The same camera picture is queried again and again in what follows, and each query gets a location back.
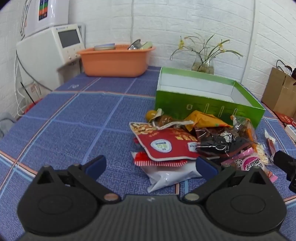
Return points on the brown snack packet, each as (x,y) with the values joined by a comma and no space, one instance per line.
(166,119)

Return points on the small red sausage packet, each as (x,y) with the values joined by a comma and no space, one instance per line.
(270,142)

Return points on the glass vase with plant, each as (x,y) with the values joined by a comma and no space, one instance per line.
(203,62)

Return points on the dark red snack packet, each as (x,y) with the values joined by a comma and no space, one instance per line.
(215,141)

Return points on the orange plastic basin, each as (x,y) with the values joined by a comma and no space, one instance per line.
(113,62)

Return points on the yellow orange snack packet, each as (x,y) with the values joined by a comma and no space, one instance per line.
(203,119)

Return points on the cracker packet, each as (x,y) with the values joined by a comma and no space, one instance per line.
(262,153)

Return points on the white snack bag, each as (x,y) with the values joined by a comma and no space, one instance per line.
(166,176)

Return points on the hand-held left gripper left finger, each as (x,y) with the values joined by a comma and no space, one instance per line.
(96,165)

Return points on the green plate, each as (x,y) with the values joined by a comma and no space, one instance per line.
(146,45)

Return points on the red envelope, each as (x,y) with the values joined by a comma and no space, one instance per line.
(286,118)

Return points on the white water purifier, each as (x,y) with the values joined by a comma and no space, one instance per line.
(45,16)

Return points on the white appliance with screen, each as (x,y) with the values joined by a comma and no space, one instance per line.
(44,51)

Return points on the dishes in basin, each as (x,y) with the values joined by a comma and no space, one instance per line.
(134,45)

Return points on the small white device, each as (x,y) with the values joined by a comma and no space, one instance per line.
(291,130)

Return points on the clear packet of brown snacks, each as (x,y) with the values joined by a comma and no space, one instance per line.
(244,129)

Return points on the brown paper bag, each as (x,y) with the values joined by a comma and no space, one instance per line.
(281,92)

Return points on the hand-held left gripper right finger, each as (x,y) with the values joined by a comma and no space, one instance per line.
(205,166)

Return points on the blue checked tablecloth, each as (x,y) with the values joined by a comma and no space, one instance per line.
(81,120)

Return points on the green cardboard box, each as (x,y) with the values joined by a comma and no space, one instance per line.
(208,106)

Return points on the red white striped packet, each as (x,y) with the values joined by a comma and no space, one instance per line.
(148,162)

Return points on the lidded bowl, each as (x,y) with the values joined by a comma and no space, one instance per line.
(104,47)

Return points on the pink label snack packet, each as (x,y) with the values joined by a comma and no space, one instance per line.
(249,163)

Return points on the red peanut snack bag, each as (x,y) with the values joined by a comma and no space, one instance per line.
(166,144)

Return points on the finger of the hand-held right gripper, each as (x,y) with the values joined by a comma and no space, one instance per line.
(285,162)

